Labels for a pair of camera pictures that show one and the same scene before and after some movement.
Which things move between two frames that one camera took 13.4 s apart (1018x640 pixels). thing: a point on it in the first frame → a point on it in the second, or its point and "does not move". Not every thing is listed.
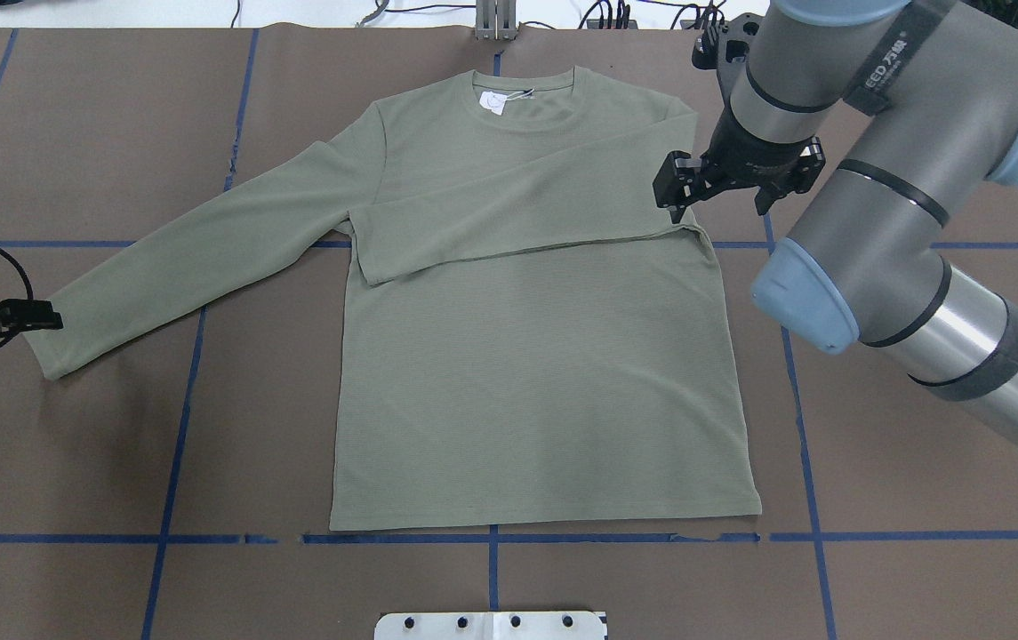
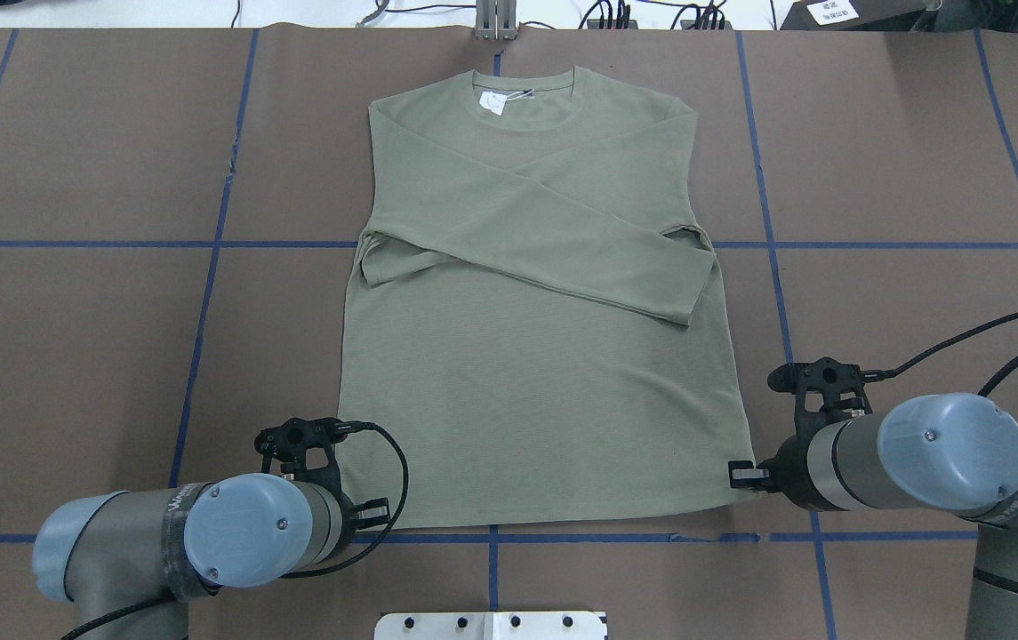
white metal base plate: x=491 y=626 does not move
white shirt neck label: x=496 y=102 does not move
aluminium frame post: x=496 y=20 does not move
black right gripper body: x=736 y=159 → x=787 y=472
